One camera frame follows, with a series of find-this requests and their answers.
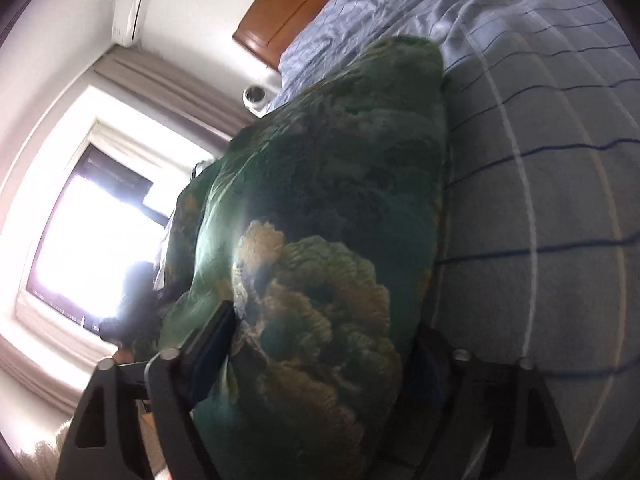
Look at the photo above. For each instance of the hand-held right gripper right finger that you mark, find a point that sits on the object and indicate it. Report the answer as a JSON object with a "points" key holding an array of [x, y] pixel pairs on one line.
{"points": [[430, 380]]}

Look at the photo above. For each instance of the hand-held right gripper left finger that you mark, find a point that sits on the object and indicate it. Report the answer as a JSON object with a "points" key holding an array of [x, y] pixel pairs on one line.
{"points": [[212, 355]]}

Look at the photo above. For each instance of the green patterned pillow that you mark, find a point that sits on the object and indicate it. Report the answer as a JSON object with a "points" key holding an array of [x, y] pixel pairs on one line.
{"points": [[320, 185]]}

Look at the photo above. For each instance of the bright window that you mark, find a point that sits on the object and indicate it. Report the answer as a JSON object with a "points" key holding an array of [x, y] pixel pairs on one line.
{"points": [[90, 240]]}

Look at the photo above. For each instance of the grey curtain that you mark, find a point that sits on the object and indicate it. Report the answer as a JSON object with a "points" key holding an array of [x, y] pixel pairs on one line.
{"points": [[45, 365], [165, 90]]}

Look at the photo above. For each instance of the blue checked bed sheet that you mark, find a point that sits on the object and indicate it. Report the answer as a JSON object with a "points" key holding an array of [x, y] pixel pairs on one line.
{"points": [[525, 110]]}

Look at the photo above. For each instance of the white air conditioner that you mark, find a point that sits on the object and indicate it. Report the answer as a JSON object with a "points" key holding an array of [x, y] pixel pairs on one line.
{"points": [[127, 5]]}

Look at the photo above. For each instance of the wooden headboard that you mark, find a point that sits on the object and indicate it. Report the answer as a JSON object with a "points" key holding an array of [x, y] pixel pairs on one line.
{"points": [[285, 15]]}

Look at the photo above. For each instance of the white round camera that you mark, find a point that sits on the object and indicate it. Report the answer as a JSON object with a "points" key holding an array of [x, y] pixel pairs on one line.
{"points": [[255, 96]]}

